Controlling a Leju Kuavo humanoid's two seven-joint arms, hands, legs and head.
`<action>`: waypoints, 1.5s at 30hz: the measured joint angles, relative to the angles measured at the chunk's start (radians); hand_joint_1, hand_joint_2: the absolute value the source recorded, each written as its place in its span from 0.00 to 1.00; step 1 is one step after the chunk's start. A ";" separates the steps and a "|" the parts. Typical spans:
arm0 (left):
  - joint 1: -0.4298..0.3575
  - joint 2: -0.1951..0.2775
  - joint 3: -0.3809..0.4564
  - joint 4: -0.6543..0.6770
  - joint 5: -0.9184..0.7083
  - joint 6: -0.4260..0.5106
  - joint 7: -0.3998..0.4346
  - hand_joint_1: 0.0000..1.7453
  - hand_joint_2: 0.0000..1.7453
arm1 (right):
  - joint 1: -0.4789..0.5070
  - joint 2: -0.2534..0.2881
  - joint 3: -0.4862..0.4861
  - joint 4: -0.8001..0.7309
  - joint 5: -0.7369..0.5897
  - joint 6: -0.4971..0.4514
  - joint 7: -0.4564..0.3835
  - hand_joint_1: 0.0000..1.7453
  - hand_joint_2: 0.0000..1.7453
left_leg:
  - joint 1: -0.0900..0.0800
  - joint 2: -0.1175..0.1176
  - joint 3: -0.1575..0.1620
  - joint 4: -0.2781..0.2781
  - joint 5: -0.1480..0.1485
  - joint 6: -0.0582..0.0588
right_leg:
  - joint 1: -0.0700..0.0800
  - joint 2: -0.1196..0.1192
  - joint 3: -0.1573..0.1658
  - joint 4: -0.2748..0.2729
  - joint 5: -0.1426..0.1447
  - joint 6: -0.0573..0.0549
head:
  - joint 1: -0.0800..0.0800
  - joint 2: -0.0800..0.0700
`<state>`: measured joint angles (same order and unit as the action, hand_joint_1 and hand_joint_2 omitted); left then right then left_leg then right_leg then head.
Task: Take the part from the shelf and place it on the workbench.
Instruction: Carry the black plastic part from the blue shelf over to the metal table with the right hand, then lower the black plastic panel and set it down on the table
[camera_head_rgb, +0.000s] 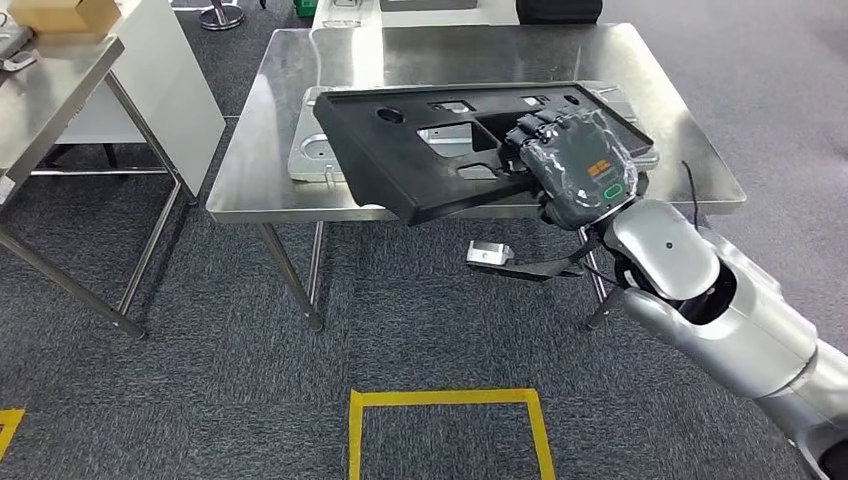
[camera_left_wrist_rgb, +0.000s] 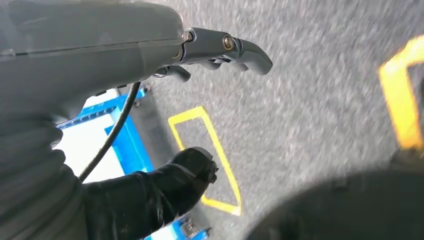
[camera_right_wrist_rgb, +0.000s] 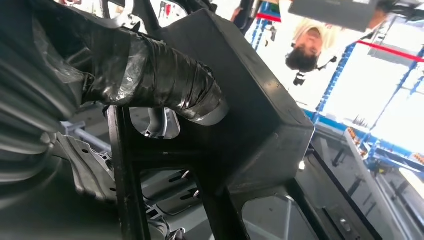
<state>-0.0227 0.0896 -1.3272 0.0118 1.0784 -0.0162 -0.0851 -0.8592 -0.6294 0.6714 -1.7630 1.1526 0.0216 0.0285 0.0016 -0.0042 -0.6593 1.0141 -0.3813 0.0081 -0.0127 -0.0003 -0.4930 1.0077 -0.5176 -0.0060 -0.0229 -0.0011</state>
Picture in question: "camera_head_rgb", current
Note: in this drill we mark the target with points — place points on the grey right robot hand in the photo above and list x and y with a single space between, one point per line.
583 166

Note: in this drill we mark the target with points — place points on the black plastic plate bracket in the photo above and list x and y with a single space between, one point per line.
371 159

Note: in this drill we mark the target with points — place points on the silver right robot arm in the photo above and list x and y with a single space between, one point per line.
729 331

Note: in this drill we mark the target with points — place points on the stainless steel workbench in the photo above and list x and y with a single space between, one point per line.
278 132

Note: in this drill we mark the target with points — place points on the black seat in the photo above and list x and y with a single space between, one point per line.
560 10

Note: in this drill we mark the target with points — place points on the pale table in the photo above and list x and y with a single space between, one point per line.
497 14

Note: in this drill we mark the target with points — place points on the dark grey tray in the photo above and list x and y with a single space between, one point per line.
430 4

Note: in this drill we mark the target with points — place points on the silver stamped metal panel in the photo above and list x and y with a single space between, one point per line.
311 156

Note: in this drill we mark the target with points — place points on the green plastic crate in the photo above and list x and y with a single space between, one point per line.
305 6

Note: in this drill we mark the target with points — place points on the chrome stanchion base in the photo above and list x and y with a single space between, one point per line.
222 16

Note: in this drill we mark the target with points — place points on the white board panel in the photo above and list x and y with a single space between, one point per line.
166 86

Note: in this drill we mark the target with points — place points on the stainless steel side table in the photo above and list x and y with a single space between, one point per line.
60 86

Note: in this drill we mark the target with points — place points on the brown cardboard box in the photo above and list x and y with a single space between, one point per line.
60 13

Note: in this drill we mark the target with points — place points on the grey metal tool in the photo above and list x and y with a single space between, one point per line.
16 61

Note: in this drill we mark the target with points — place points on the wrist camera with black bracket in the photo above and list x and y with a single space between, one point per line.
489 253

